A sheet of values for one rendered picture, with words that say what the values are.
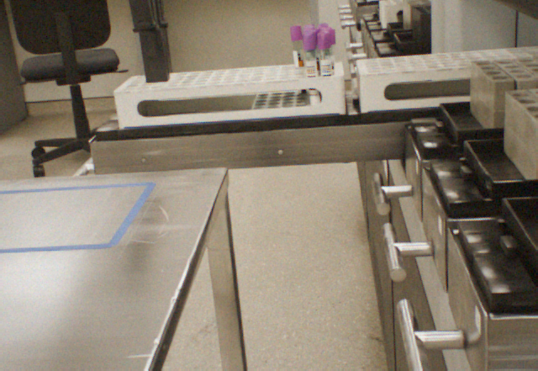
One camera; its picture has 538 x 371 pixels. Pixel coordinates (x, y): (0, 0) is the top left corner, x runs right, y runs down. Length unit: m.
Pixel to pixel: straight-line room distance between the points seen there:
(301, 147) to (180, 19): 3.68
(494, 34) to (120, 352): 0.74
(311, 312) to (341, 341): 0.17
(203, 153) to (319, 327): 1.15
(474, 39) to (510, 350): 0.62
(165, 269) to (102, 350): 0.10
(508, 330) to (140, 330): 0.23
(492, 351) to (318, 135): 0.47
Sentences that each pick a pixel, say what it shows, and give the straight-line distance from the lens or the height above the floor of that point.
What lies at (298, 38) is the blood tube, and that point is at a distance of 0.97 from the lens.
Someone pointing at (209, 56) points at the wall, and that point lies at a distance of 4.54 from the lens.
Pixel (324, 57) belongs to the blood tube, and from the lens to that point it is 0.89.
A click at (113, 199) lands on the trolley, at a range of 0.67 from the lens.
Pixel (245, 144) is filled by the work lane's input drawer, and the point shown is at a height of 0.79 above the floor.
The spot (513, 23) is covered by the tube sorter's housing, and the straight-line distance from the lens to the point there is 1.04.
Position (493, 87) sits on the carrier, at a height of 0.88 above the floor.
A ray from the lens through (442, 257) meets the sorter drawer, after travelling 0.63.
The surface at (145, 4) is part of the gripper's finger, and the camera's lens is 0.91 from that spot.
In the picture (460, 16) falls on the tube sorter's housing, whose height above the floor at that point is 0.91.
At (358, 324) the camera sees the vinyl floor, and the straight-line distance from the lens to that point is 2.00.
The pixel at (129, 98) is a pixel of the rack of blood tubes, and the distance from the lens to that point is 0.93.
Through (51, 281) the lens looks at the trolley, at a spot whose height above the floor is 0.82.
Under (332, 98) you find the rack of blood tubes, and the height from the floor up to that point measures 0.84.
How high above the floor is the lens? 1.05
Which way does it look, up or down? 19 degrees down
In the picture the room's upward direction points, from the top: 5 degrees counter-clockwise
